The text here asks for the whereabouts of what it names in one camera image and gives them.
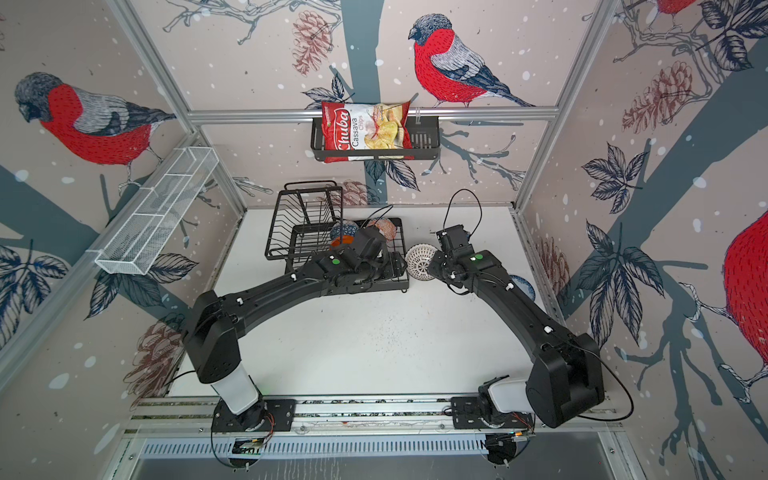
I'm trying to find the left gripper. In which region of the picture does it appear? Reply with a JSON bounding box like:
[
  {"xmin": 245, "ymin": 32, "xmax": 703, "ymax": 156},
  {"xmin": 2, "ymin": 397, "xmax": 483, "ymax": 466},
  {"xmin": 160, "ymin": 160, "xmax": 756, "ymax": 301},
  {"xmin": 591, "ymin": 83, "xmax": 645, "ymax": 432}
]
[{"xmin": 357, "ymin": 249, "xmax": 411, "ymax": 283}]

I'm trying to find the black wire dish rack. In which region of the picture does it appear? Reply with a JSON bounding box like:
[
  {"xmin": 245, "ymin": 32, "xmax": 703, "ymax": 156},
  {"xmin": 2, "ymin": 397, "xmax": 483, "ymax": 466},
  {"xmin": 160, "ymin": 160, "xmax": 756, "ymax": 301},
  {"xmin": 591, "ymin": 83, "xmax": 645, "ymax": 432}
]
[{"xmin": 265, "ymin": 180, "xmax": 409, "ymax": 300}]

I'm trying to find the red patterned bowl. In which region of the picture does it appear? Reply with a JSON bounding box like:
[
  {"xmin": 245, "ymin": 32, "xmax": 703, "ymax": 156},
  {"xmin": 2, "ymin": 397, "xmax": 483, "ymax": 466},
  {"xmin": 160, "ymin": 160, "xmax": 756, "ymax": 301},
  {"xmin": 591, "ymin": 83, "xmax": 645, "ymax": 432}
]
[{"xmin": 367, "ymin": 218, "xmax": 397, "ymax": 241}]

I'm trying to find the orange plastic bowl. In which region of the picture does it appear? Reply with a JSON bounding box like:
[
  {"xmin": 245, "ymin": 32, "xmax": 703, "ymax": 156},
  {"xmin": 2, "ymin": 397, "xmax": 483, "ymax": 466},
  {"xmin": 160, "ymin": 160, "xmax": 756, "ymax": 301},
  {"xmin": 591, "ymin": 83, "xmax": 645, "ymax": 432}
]
[{"xmin": 331, "ymin": 235, "xmax": 354, "ymax": 248}]

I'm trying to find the dark blue patterned bowl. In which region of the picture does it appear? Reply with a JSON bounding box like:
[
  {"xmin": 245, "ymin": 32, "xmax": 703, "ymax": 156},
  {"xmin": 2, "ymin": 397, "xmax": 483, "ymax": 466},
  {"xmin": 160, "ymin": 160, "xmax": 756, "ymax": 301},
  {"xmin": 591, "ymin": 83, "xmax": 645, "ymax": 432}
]
[{"xmin": 330, "ymin": 220, "xmax": 359, "ymax": 240}]

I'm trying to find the white lattice patterned bowl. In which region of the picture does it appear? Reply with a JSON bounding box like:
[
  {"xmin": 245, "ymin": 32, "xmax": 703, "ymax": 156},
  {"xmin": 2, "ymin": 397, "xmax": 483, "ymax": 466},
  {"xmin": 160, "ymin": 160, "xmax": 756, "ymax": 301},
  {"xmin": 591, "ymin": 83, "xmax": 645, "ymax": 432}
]
[{"xmin": 405, "ymin": 243, "xmax": 437, "ymax": 281}]

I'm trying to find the blue white floral bowl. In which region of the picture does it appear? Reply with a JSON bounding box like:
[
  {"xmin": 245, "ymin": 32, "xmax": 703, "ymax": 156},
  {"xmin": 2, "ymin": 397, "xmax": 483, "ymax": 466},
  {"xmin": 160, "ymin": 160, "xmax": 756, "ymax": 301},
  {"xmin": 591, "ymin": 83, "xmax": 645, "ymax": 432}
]
[{"xmin": 510, "ymin": 275, "xmax": 536, "ymax": 301}]

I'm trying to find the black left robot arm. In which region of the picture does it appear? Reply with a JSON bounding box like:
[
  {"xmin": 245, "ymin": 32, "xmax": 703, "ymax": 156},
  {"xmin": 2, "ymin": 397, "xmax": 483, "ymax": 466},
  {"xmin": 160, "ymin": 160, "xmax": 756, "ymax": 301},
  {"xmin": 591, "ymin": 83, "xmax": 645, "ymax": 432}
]
[{"xmin": 182, "ymin": 226, "xmax": 406, "ymax": 431}]

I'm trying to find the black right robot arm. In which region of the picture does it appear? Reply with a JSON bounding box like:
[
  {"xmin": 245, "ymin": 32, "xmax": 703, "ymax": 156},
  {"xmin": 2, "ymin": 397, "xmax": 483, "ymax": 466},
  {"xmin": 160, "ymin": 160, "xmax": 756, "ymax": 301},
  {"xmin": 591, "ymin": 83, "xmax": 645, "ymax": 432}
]
[{"xmin": 428, "ymin": 225, "xmax": 605, "ymax": 428}]

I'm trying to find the red cassava chips bag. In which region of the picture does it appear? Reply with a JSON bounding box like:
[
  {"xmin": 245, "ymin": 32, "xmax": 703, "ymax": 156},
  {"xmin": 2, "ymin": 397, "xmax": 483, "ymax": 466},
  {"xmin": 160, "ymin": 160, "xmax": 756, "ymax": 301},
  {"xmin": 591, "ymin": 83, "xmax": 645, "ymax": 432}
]
[{"xmin": 317, "ymin": 102, "xmax": 412, "ymax": 163}]

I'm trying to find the black wall basket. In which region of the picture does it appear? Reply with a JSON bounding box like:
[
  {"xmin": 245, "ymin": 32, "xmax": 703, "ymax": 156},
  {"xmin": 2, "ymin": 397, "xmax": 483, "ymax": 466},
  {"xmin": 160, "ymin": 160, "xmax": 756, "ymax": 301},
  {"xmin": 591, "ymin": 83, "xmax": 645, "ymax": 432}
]
[{"xmin": 309, "ymin": 116, "xmax": 441, "ymax": 163}]

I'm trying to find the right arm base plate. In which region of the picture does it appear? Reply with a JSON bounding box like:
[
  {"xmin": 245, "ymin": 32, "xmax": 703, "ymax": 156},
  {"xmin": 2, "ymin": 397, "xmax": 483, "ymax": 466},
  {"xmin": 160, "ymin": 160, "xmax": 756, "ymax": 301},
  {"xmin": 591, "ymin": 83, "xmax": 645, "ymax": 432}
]
[{"xmin": 445, "ymin": 394, "xmax": 535, "ymax": 430}]

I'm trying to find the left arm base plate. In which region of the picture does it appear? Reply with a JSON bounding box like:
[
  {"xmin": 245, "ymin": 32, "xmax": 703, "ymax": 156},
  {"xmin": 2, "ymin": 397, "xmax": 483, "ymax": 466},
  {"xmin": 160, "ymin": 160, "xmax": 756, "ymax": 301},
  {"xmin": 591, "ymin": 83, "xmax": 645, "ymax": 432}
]
[{"xmin": 211, "ymin": 397, "xmax": 296, "ymax": 433}]

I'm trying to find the white mesh wall shelf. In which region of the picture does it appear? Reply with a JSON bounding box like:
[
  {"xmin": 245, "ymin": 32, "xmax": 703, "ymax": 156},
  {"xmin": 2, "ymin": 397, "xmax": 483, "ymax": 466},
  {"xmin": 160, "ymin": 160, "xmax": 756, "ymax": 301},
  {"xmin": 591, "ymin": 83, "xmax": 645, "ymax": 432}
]
[{"xmin": 95, "ymin": 146, "xmax": 219, "ymax": 275}]

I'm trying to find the aluminium front rail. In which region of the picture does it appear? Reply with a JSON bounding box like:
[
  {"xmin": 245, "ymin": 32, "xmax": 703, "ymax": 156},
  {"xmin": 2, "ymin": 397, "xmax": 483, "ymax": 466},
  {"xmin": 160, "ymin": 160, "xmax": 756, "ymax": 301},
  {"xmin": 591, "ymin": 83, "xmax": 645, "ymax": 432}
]
[{"xmin": 122, "ymin": 392, "xmax": 619, "ymax": 439}]

